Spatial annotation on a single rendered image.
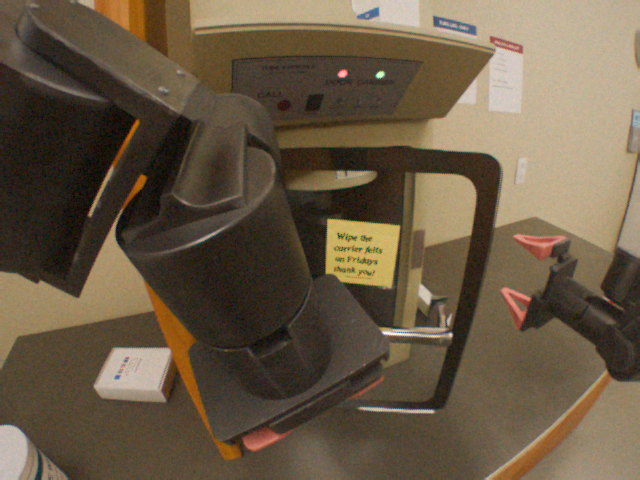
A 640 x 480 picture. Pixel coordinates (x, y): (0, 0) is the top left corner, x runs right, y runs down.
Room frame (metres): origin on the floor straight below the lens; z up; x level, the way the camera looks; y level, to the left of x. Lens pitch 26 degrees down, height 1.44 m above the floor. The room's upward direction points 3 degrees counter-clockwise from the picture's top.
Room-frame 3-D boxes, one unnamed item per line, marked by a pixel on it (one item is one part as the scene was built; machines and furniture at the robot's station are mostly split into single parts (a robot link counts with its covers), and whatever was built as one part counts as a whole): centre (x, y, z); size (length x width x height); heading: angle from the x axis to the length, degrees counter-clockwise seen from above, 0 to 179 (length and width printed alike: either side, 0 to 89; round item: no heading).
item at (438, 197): (0.31, -0.04, 1.19); 0.30 x 0.01 x 0.40; 78
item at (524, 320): (0.34, -0.31, 1.16); 0.09 x 0.07 x 0.07; 20
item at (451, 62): (0.35, -0.04, 1.46); 0.32 x 0.12 x 0.10; 110
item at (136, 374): (0.40, 0.40, 0.96); 0.16 x 0.12 x 0.04; 95
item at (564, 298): (0.28, -0.34, 1.20); 0.07 x 0.07 x 0.10; 20
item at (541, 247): (0.34, -0.31, 1.23); 0.09 x 0.07 x 0.07; 20
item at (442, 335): (0.27, -0.10, 1.20); 0.10 x 0.05 x 0.03; 78
